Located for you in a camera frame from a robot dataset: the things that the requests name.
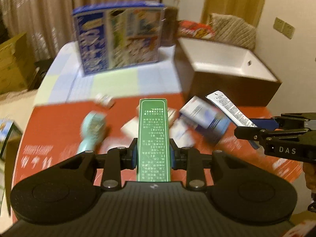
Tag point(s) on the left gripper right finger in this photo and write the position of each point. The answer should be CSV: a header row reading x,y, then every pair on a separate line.
x,y
193,162

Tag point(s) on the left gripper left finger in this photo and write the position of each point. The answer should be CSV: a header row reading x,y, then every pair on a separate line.
x,y
114,161

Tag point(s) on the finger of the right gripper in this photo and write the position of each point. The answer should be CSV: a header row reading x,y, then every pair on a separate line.
x,y
287,121
256,133

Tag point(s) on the green medicine box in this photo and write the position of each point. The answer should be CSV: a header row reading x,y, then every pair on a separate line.
x,y
154,164

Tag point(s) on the blue white medicine box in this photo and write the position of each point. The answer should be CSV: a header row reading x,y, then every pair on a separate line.
x,y
205,119

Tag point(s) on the light blue handheld fan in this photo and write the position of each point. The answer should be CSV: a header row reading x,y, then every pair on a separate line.
x,y
92,131

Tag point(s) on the white foil sachet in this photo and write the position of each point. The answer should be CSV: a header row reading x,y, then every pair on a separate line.
x,y
223,103

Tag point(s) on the right hand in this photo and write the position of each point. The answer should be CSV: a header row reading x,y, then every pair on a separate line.
x,y
310,176

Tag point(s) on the small white medicine box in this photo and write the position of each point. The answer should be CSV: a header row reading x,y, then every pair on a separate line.
x,y
104,100

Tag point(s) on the red printed mat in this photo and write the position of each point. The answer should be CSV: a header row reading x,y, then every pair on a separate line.
x,y
54,187

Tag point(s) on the brown storage box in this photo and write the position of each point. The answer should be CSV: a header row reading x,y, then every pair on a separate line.
x,y
204,67

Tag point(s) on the plaid pastel cloth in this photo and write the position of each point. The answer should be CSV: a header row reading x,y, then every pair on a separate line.
x,y
66,82

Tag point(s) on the beige quilted cover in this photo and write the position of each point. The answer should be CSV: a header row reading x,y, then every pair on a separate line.
x,y
232,30

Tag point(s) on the red instant rice bowl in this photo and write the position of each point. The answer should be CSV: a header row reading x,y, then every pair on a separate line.
x,y
189,29

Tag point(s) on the blue milk carton box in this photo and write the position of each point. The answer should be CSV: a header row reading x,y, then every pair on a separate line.
x,y
118,34

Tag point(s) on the cardboard boxes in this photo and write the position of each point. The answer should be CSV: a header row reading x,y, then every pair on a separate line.
x,y
17,64

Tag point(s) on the brown thermos jar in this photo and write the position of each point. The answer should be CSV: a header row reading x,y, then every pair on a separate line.
x,y
169,27

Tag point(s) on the wall power sockets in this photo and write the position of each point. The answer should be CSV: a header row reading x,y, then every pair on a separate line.
x,y
284,28

